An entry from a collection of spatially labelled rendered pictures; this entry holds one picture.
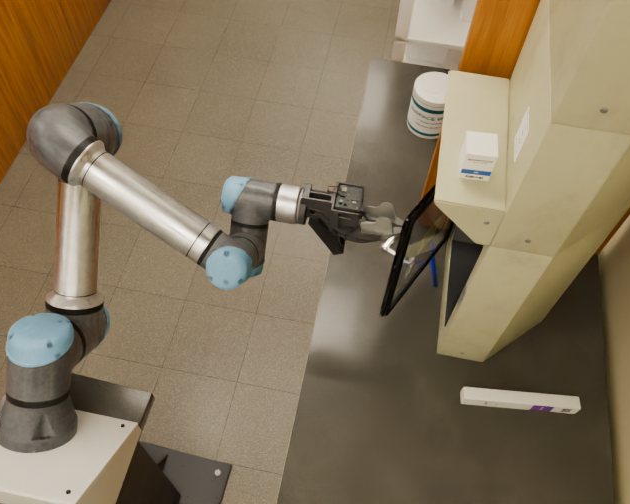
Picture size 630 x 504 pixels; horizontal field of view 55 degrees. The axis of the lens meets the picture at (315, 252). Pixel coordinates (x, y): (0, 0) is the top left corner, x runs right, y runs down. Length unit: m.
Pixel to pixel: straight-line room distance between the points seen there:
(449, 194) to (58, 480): 0.85
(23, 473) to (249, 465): 1.21
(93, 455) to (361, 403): 0.57
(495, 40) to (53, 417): 1.10
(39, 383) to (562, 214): 0.97
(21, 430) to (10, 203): 1.95
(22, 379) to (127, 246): 1.62
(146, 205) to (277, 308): 1.54
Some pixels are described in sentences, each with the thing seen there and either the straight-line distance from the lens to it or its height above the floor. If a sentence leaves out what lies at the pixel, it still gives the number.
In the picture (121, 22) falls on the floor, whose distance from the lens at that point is 3.93.
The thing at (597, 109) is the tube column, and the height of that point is 1.75.
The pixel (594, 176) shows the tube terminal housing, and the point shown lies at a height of 1.62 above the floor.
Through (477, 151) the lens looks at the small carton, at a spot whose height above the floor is 1.57.
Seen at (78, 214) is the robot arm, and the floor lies 1.30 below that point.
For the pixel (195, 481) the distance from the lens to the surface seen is 2.35.
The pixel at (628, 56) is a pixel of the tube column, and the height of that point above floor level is 1.83.
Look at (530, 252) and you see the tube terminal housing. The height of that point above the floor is 1.41.
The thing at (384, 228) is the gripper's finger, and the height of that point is 1.33.
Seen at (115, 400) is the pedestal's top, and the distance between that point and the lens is 1.48.
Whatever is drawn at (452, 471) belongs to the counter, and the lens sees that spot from 1.42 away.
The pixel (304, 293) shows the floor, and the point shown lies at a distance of 2.61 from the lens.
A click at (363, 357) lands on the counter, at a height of 0.94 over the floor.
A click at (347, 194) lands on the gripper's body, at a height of 1.38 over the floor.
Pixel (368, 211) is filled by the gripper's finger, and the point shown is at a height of 1.33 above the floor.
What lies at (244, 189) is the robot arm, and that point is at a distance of 1.18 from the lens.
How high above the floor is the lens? 2.29
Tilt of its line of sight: 57 degrees down
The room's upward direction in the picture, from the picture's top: 3 degrees clockwise
